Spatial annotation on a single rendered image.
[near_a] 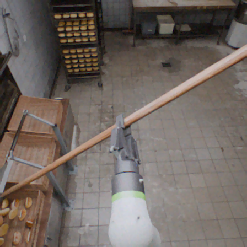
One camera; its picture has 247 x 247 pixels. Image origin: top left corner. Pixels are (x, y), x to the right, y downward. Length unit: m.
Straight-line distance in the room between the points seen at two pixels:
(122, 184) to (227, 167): 2.72
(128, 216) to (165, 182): 2.30
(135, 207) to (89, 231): 2.08
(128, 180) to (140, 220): 0.10
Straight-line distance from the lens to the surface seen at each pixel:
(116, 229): 0.51
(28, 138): 2.41
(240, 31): 5.64
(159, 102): 0.64
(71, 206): 2.69
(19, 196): 2.23
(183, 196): 2.78
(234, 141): 3.51
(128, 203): 0.52
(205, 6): 5.28
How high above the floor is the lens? 2.50
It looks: 50 degrees down
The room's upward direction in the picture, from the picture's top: straight up
